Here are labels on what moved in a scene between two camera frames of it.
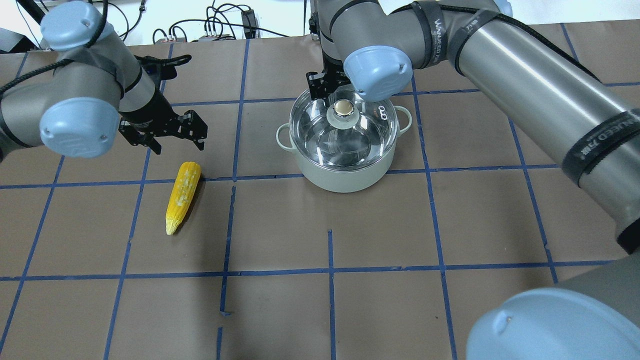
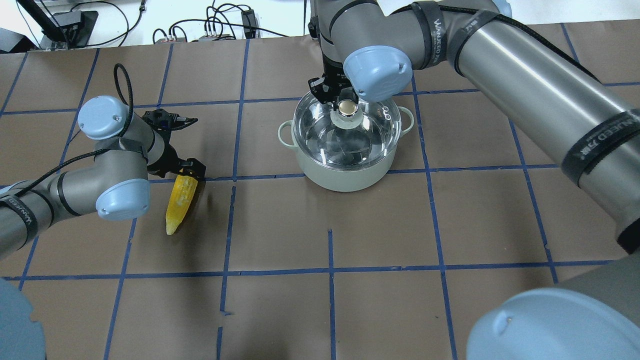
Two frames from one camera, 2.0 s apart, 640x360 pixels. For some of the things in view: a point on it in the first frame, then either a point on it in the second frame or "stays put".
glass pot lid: (349, 134) stays put
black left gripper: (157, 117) → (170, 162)
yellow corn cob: (186, 186) stays put
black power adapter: (249, 23) stays put
